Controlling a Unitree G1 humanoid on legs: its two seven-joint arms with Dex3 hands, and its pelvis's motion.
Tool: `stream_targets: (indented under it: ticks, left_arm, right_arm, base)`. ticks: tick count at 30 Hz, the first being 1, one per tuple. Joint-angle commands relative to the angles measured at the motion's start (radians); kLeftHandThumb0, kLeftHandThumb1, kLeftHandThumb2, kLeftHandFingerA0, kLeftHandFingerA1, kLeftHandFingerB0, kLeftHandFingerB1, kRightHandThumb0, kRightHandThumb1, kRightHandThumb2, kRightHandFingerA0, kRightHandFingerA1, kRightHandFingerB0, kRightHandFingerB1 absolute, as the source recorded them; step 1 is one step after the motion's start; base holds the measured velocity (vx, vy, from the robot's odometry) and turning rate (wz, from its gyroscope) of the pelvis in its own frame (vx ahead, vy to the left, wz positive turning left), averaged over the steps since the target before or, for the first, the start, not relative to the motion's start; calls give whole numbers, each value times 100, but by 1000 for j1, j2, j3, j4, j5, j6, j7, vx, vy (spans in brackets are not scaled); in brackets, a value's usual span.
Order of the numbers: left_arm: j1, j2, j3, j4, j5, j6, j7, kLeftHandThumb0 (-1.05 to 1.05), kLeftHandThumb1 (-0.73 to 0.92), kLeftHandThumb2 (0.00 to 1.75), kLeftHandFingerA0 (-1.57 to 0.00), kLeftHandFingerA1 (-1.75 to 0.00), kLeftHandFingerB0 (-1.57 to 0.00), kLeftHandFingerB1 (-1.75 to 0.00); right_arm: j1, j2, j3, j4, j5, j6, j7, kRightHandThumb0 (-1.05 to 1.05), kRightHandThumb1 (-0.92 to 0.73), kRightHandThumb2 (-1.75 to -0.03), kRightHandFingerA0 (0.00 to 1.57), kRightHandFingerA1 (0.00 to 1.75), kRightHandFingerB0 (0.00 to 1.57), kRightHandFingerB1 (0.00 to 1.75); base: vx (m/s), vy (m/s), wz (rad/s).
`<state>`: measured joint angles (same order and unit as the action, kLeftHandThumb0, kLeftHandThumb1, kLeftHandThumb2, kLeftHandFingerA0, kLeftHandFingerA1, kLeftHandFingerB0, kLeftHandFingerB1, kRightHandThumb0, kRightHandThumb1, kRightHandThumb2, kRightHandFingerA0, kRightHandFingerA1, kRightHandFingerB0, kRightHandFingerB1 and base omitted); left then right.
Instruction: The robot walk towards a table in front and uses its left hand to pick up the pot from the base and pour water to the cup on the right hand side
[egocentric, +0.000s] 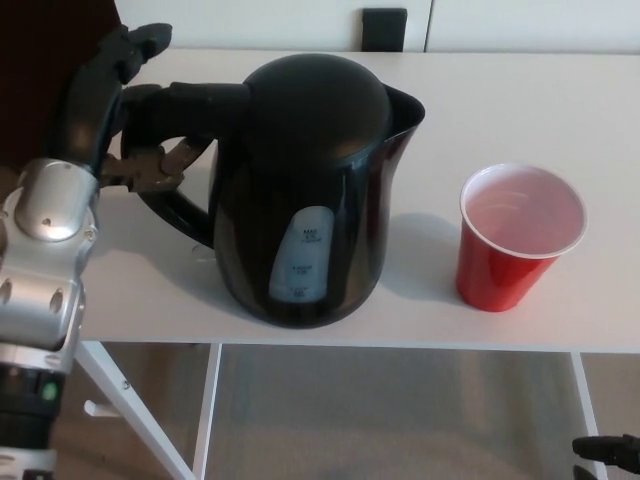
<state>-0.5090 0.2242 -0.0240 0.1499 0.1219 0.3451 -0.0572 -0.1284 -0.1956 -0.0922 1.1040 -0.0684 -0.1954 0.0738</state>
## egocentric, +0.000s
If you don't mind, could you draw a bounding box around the white hook on table leg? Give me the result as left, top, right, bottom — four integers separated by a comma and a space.
83, 399, 122, 419

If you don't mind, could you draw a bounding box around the red plastic cup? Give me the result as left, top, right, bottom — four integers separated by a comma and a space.
455, 162, 588, 314

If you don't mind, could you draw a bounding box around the black electric kettle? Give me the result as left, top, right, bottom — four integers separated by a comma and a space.
119, 53, 428, 330

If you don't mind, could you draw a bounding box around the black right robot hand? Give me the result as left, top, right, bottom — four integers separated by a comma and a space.
571, 433, 640, 480

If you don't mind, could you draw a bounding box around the dark brown cabinet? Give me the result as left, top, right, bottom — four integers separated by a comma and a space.
0, 0, 124, 169

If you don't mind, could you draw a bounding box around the white metal table leg frame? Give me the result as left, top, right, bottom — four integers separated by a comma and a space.
73, 342, 224, 480
569, 351, 602, 480

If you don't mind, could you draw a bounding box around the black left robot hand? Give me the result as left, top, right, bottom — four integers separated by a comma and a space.
42, 21, 221, 195

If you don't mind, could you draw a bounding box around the black wall plate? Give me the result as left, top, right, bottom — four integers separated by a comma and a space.
361, 7, 407, 53

